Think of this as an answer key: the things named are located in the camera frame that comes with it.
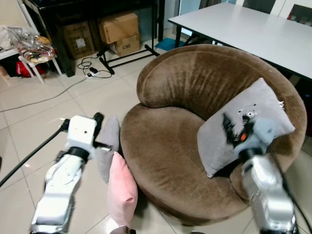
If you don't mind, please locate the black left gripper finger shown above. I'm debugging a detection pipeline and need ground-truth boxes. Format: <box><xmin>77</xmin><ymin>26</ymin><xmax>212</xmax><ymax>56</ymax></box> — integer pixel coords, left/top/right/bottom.
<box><xmin>93</xmin><ymin>112</ymin><xmax>105</xmax><ymax>142</ymax></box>

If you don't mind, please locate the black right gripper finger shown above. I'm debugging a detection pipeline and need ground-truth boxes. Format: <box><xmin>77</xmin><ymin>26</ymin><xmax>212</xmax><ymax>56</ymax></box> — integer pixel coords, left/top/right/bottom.
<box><xmin>222</xmin><ymin>113</ymin><xmax>237</xmax><ymax>145</ymax></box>

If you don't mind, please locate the grey pillow with bear print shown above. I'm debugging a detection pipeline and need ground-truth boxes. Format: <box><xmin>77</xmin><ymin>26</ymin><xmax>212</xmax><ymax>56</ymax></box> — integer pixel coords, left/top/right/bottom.
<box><xmin>197</xmin><ymin>78</ymin><xmax>296</xmax><ymax>178</ymax></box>

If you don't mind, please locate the pink pillow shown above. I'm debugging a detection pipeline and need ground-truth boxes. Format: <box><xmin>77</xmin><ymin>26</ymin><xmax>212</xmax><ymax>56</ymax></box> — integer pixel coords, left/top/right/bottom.
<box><xmin>107</xmin><ymin>151</ymin><xmax>139</xmax><ymax>228</ymax></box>

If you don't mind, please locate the plain grey pillow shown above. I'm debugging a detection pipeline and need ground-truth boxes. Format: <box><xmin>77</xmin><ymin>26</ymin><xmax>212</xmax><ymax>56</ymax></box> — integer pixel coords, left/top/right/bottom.
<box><xmin>96</xmin><ymin>115</ymin><xmax>121</xmax><ymax>184</ymax></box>

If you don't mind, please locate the brown round velvet sofa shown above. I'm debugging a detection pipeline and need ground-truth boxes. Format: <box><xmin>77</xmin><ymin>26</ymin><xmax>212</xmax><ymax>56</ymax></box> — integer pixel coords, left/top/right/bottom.
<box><xmin>120</xmin><ymin>44</ymin><xmax>308</xmax><ymax>227</ymax></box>

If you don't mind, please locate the black metal floor stand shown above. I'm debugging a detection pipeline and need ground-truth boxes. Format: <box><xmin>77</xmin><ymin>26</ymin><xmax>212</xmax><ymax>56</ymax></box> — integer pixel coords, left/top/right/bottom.
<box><xmin>97</xmin><ymin>43</ymin><xmax>160</xmax><ymax>75</ymax></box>

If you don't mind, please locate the blue floor mat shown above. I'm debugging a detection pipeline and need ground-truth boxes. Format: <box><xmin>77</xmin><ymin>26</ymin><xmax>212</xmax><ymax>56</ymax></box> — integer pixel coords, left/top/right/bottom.
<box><xmin>155</xmin><ymin>38</ymin><xmax>186</xmax><ymax>52</ymax></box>

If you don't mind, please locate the power strip with plugs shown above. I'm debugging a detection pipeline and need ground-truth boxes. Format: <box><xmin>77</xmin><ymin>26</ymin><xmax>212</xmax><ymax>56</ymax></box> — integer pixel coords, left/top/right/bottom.
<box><xmin>87</xmin><ymin>68</ymin><xmax>113</xmax><ymax>78</ymax></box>

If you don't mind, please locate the small printed cardboard box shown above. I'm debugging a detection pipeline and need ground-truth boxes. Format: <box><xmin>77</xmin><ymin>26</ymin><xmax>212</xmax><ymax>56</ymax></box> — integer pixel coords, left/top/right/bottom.
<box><xmin>113</xmin><ymin>33</ymin><xmax>142</xmax><ymax>57</ymax></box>

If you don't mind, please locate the white stool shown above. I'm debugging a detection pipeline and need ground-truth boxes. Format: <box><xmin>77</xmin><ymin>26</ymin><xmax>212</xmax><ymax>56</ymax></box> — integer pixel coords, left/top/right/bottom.
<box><xmin>0</xmin><ymin>46</ymin><xmax>63</xmax><ymax>84</ymax></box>

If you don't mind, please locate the dark robot foot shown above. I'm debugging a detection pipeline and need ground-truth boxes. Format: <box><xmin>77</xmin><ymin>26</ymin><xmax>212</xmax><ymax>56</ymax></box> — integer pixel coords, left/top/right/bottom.
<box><xmin>110</xmin><ymin>226</ymin><xmax>137</xmax><ymax>234</ymax></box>

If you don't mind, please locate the red bag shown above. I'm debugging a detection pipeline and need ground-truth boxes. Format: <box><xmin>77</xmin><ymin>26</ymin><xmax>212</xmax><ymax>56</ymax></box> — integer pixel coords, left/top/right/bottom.
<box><xmin>15</xmin><ymin>61</ymin><xmax>48</xmax><ymax>78</ymax></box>

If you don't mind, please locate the large light cardboard box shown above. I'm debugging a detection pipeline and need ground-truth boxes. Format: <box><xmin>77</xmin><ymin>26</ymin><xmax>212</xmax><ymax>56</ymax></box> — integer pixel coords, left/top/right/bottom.
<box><xmin>97</xmin><ymin>12</ymin><xmax>141</xmax><ymax>45</ymax></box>

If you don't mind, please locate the white rectangular table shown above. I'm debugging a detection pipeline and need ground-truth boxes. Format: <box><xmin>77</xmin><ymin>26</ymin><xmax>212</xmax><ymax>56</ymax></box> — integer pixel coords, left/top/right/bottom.
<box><xmin>168</xmin><ymin>2</ymin><xmax>312</xmax><ymax>79</ymax></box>

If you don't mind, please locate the clear plastic snack bag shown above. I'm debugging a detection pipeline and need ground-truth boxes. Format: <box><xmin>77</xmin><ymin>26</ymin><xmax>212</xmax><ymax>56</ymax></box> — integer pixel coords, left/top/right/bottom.
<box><xmin>7</xmin><ymin>27</ymin><xmax>57</xmax><ymax>64</ymax></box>

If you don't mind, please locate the black desk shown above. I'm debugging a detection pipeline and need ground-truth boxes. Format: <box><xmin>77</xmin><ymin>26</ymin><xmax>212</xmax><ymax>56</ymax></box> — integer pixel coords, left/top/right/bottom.
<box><xmin>22</xmin><ymin>0</ymin><xmax>165</xmax><ymax>78</ymax></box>

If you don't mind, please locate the white chair with dark back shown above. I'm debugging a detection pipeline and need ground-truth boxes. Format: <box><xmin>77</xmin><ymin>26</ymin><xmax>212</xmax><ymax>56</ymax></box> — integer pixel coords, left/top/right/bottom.
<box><xmin>241</xmin><ymin>0</ymin><xmax>283</xmax><ymax>14</ymax></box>
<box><xmin>287</xmin><ymin>4</ymin><xmax>312</xmax><ymax>26</ymax></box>

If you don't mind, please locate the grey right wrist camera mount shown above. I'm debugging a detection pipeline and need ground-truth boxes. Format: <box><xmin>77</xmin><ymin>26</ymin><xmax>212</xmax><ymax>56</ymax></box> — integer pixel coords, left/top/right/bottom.
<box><xmin>235</xmin><ymin>117</ymin><xmax>279</xmax><ymax>159</ymax></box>

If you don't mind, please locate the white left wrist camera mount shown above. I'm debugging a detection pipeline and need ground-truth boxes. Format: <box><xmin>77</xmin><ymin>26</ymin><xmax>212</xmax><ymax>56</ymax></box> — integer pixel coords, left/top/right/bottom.
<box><xmin>65</xmin><ymin>116</ymin><xmax>98</xmax><ymax>153</ymax></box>

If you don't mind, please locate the grey long floor cable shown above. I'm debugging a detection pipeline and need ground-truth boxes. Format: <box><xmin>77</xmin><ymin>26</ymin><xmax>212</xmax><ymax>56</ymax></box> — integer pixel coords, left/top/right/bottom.
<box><xmin>0</xmin><ymin>77</ymin><xmax>88</xmax><ymax>114</ymax></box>

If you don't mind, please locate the black coiled floor cable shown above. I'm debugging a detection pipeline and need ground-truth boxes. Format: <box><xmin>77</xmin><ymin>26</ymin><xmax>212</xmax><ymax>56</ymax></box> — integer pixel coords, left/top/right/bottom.
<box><xmin>77</xmin><ymin>55</ymin><xmax>105</xmax><ymax>78</ymax></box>

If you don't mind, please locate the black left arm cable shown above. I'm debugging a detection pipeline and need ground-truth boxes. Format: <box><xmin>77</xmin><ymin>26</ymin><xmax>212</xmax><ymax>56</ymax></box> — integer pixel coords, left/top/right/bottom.
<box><xmin>0</xmin><ymin>123</ymin><xmax>70</xmax><ymax>189</ymax></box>

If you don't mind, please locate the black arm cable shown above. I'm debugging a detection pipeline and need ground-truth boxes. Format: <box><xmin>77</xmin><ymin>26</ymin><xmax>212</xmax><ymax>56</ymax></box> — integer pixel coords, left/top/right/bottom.
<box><xmin>271</xmin><ymin>156</ymin><xmax>312</xmax><ymax>230</ymax></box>
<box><xmin>0</xmin><ymin>123</ymin><xmax>70</xmax><ymax>189</ymax></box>

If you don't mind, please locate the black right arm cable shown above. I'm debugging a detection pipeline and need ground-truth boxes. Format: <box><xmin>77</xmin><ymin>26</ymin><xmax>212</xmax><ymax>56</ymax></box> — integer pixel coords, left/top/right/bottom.
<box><xmin>271</xmin><ymin>156</ymin><xmax>312</xmax><ymax>230</ymax></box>

